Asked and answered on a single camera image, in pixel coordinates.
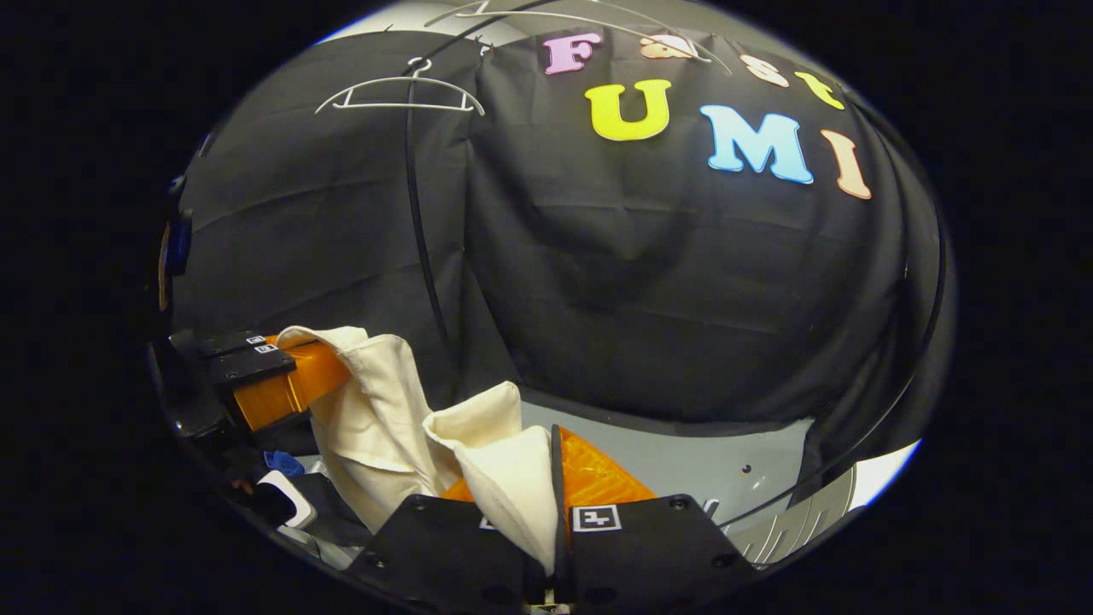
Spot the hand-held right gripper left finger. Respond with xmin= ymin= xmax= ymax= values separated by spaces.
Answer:
xmin=346 ymin=474 xmax=552 ymax=612

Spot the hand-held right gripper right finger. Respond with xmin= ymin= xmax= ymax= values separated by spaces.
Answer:
xmin=551 ymin=425 xmax=757 ymax=612

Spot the cream white shirt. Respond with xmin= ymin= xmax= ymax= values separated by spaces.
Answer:
xmin=275 ymin=325 xmax=560 ymax=575

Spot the white plastic clothes hanger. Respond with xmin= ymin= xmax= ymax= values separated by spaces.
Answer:
xmin=314 ymin=58 xmax=486 ymax=117
xmin=424 ymin=0 xmax=734 ymax=76

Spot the black object with white rim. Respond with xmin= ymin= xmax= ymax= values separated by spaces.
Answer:
xmin=254 ymin=470 xmax=319 ymax=530

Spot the black backdrop cloth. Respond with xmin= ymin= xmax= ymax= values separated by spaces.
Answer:
xmin=167 ymin=30 xmax=953 ymax=505

